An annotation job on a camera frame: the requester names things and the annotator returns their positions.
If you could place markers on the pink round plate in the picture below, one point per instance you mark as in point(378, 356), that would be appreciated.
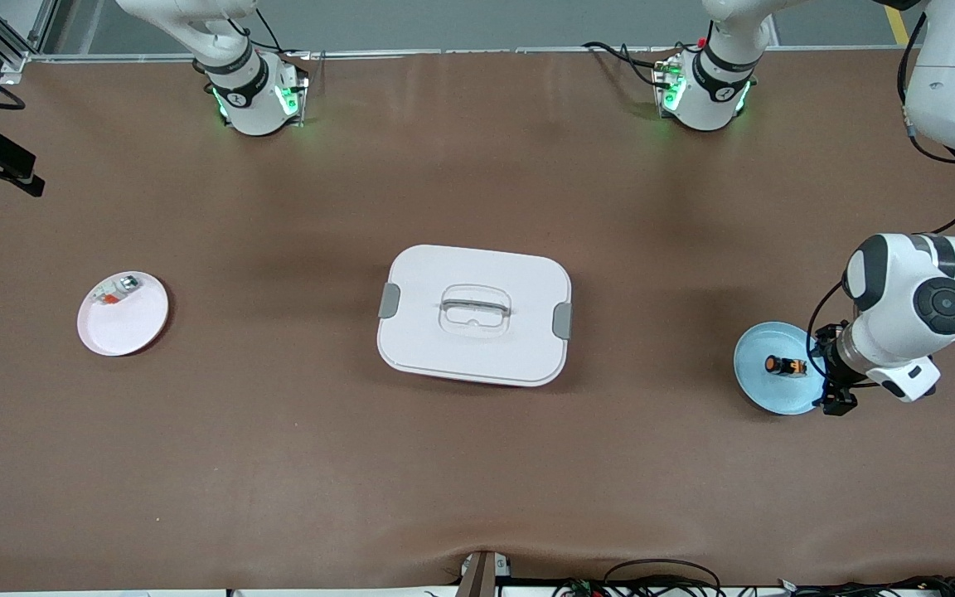
point(117, 332)

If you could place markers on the brown bracket post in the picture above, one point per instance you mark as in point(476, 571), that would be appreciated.
point(476, 576)

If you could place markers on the white lidded storage box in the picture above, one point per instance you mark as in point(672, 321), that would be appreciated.
point(477, 352)

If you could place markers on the silver switch with green end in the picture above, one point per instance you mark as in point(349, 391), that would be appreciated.
point(119, 287)

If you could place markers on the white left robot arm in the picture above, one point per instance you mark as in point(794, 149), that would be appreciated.
point(900, 315)

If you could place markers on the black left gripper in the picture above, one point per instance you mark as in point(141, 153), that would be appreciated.
point(827, 361)

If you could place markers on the brown table mat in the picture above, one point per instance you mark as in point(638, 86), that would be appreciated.
point(477, 464)

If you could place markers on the silver table edge rail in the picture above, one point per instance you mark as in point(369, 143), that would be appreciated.
point(444, 52)

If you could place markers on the aluminium frame profile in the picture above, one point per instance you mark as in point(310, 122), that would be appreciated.
point(5, 37)

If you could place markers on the black orange push switch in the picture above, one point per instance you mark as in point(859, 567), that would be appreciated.
point(784, 366)

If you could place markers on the light blue round plate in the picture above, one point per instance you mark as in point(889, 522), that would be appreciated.
point(768, 394)

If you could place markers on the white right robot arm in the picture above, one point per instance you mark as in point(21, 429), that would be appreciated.
point(254, 91)

